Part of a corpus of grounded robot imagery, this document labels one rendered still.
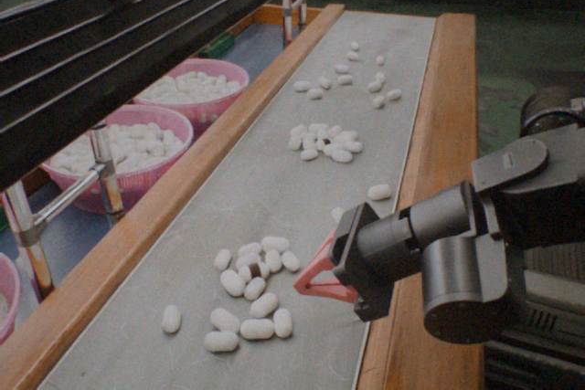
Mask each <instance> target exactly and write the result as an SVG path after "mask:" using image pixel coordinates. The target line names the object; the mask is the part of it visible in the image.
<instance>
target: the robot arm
mask: <svg viewBox="0 0 585 390"><path fill-rule="evenodd" d="M471 164H472V169H473V180H474V186H475V187H474V186H473V185H472V184H471V183H470V182H469V181H465V180H463V181H461V182H459V183H457V184H454V185H452V186H450V187H448V188H445V189H443V190H441V191H440V192H438V193H436V194H434V195H430V196H428V197H426V198H424V199H422V200H420V201H418V202H416V203H414V204H411V205H409V206H405V207H403V208H401V209H400V210H398V211H396V212H394V213H391V214H389V215H387V216H384V217H382V218H380V217H379V216H378V214H377V213H376V212H375V210H374V209H373V208H372V207H371V205H370V204H369V203H368V202H364V203H362V204H359V205H357V206H355V207H353V208H351V209H349V210H347V211H345V212H344V213H343V214H342V217H341V219H340V222H339V226H338V227H336V228H334V229H332V230H331V232H330V233H329V235H328V236H327V237H326V239H325V240H324V242H323V243H322V245H321V246H320V247H319V248H318V249H317V251H316V252H315V254H314V256H313V257H312V258H311V260H310V261H309V262H308V264H307V265H306V266H305V268H304V269H303V271H302V272H301V273H300V275H299V276H298V277H297V278H296V280H295V281H294V283H293V286H294V288H295V289H296V290H297V291H298V292H299V293H300V294H302V295H310V296H320V297H328V298H332V299H336V300H343V301H346V302H350V303H354V304H355V307H354V312H355V313H356V314H357V315H358V317H359V318H360V319H361V320H362V321H363V322H367V321H372V320H378V319H381V318H384V317H387V316H388V314H389V309H390V303H391V299H392V294H393V290H394V285H395V282H396V281H398V280H401V279H405V278H407V277H409V276H412V275H414V274H417V273H421V294H422V316H423V326H424V328H425V330H426V331H427V332H428V333H429V334H430V335H431V336H433V337H435V338H437V339H439V340H441V341H444V342H447V343H455V344H477V343H484V342H488V341H490V340H493V339H494V338H496V337H497V336H499V335H501V334H502V333H503V332H504V331H505V329H507V328H510V327H515V326H518V325H520V324H522V323H523V322H525V321H526V320H527V317H528V314H529V309H528V304H529V302H528V300H527V287H526V279H525V272H524V270H527V264H526V260H525V256H524V252H523V251H524V250H527V249H530V248H535V247H538V246H541V247H542V248H546V247H550V246H553V245H563V244H570V243H578V242H585V128H583V129H580V128H579V126H578V124H572V125H570V126H566V127H562V128H558V129H556V130H552V131H548V132H542V133H539V134H535V135H531V136H528V137H525V138H522V139H520V140H517V141H515V142H512V143H511V144H509V145H508V146H506V147H505V148H504V149H502V150H499V151H497V152H495V153H491V154H489V155H486V156H485V157H482V158H480V159H478V160H475V161H473V162H471ZM322 270H332V271H333V274H334V277H332V278H329V279H320V280H314V281H310V280H311V279H312V278H314V277H315V276H316V275H317V274H319V273H320V272H321V271H322Z"/></svg>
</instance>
